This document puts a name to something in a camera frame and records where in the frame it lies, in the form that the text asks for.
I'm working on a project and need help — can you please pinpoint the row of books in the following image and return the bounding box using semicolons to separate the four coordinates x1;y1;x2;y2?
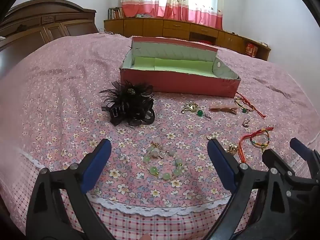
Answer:
108;7;125;20

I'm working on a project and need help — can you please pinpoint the pink cardboard box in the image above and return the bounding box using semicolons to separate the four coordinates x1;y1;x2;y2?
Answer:
120;36;242;98

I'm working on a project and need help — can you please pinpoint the gold charm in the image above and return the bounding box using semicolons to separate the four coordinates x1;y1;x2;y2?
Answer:
226;142;239;155

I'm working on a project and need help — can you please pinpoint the gold earring with green bead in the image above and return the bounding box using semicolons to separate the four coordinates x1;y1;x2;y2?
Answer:
181;101;199;114

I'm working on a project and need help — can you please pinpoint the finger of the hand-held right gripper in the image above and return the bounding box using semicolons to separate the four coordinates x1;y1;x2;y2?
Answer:
289;138;320;173
240;149;320;240

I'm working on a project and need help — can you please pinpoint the black feather hair clip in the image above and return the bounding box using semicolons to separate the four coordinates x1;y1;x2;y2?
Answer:
99;80;156;127

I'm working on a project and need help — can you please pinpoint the pink floral bedsheet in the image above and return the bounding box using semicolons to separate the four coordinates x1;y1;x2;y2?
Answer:
0;32;320;240

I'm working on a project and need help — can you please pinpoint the red string bracelet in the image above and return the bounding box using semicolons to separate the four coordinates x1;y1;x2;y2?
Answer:
234;91;266;118

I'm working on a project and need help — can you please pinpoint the brown wooden headboard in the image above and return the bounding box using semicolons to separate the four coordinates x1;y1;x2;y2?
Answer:
0;0;99;63

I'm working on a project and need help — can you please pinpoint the multicoloured string bracelet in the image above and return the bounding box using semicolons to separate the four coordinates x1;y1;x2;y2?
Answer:
238;127;274;163

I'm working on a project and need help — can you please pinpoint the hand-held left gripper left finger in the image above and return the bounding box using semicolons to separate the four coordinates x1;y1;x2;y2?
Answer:
26;138;118;240

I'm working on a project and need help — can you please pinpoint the red gift box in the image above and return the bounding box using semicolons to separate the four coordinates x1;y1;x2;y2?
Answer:
245;41;259;56

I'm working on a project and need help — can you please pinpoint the green bead bracelet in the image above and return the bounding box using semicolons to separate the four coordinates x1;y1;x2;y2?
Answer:
142;141;188;180

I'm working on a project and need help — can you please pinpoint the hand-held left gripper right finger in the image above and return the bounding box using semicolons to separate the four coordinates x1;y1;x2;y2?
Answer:
200;138;272;240

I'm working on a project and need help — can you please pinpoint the brown hair clip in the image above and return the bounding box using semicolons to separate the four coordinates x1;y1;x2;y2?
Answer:
209;106;238;114

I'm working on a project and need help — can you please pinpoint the long wooden cabinet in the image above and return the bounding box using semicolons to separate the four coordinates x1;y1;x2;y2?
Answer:
103;17;272;62

